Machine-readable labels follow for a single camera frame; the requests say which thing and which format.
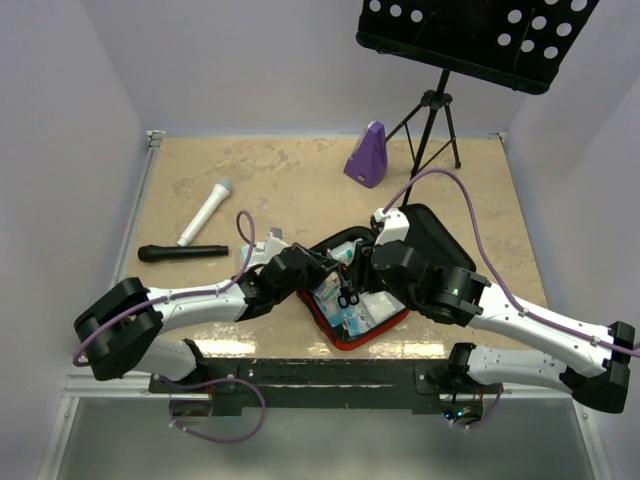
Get red black medicine kit case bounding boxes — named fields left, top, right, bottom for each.
left=297, top=204, right=488, bottom=351

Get beige bandage pack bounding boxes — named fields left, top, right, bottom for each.
left=313, top=278, right=341, bottom=303

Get white gauze packet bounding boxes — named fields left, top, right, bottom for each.
left=360, top=291, right=405, bottom=325

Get white green medicine bottle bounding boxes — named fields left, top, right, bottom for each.
left=328, top=238, right=362, bottom=266

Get black handled scissors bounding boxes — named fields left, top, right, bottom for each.
left=337, top=280, right=359, bottom=309

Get blue wipe sachets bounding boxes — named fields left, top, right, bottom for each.
left=327, top=306, right=371, bottom=337

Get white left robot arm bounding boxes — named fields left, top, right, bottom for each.
left=73, top=244, right=341, bottom=392

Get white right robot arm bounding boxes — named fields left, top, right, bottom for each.
left=352, top=241, right=634, bottom=414

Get purple metronome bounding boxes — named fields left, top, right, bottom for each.
left=343, top=121, right=388, bottom=189

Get white microphone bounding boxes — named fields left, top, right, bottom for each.
left=177, top=179, right=233, bottom=247

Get black microphone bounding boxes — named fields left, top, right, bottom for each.
left=137, top=245, right=230, bottom=263

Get black music stand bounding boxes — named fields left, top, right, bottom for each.
left=356, top=0, right=597, bottom=174

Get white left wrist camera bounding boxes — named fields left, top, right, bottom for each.
left=241, top=227, right=289, bottom=267

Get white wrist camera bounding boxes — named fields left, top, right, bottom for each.
left=371, top=208, right=410, bottom=245
left=241, top=227, right=289, bottom=267

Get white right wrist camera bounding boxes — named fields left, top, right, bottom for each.
left=371, top=208, right=410, bottom=245

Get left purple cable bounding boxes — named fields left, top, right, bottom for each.
left=72, top=209, right=259, bottom=369

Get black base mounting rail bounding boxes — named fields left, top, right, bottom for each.
left=149, top=355, right=506, bottom=416

